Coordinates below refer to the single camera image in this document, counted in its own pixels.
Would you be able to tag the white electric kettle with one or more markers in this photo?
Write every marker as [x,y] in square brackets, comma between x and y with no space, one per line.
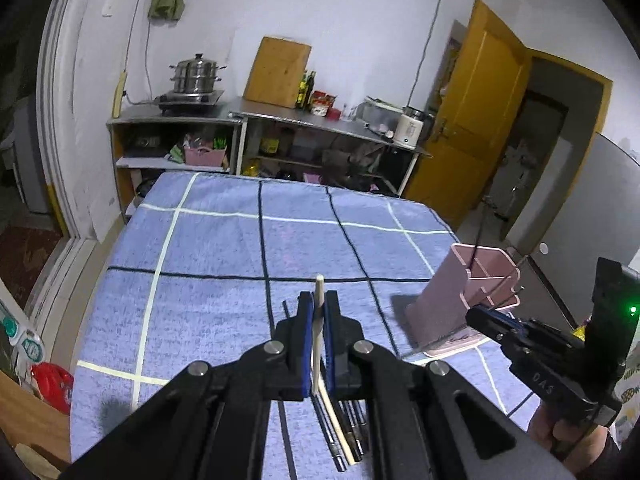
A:
[409,127]

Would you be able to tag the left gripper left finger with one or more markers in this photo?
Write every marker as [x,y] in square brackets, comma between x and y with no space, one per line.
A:
[291,376]

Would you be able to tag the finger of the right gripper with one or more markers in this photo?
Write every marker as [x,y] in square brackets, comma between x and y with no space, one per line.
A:
[492,323]

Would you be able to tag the steel kitchen counter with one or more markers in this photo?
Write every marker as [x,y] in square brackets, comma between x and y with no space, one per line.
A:
[293,144]

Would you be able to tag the pink utensil holder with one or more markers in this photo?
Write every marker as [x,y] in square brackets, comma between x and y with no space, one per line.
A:
[468,276]

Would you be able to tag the dark oil bottle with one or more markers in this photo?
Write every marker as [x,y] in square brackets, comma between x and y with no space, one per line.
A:
[305,89]

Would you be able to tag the blue checked tablecloth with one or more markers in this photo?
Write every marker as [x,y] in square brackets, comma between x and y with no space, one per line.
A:
[209,265]

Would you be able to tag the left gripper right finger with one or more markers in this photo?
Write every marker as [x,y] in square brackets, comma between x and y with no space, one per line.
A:
[347,371]

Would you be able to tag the grey refrigerator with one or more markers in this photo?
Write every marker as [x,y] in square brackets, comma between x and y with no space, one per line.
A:
[599,217]

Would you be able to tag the steel steamer pot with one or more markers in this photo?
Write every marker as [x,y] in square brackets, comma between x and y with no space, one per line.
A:
[197,75]

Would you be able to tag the red plastic bag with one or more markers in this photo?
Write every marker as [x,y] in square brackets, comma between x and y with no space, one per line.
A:
[55,385]

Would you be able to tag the low steel shelf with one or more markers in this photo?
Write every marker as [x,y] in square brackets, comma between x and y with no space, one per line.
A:
[146,142]

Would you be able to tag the red seasoning jar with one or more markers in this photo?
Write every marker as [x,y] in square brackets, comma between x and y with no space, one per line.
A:
[320,103]

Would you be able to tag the yellow wooden door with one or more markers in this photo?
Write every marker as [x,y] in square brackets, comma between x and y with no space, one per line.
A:
[484,94]

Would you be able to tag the pink basket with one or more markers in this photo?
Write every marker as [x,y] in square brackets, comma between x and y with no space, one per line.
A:
[205,157]

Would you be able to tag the white power strip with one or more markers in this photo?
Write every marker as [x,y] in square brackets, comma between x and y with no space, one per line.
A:
[119,94]

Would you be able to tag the induction cooker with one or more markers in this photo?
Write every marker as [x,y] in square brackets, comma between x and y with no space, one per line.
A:
[188,103]

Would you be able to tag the cream wooden chopstick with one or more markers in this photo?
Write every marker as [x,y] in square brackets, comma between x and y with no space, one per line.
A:
[317,381]

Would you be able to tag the wooden cutting board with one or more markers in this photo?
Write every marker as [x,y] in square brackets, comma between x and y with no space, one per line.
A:
[277,71]

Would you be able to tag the right hand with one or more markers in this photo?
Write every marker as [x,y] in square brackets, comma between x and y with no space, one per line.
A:
[585,451]

